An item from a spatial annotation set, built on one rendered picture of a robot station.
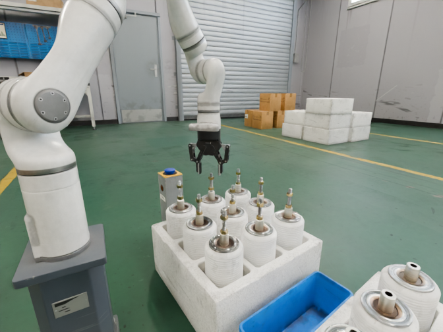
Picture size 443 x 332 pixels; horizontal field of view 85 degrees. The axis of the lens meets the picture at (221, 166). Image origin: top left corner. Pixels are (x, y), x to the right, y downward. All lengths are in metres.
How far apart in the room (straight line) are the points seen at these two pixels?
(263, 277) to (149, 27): 5.41
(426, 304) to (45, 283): 0.70
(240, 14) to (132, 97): 3.08
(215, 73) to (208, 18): 5.40
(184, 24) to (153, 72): 4.90
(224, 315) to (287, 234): 0.27
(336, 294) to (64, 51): 0.82
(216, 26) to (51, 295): 5.93
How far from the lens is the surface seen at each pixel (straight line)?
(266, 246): 0.67
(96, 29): 0.55
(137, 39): 5.62
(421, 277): 0.66
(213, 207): 0.81
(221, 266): 0.61
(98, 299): 0.63
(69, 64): 0.51
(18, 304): 1.03
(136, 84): 5.52
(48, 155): 0.52
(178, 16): 0.71
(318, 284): 0.82
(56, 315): 0.63
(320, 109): 3.26
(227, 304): 0.62
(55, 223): 0.54
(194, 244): 0.69
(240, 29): 6.49
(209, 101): 0.75
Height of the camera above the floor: 0.61
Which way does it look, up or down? 17 degrees down
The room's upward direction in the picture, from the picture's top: straight up
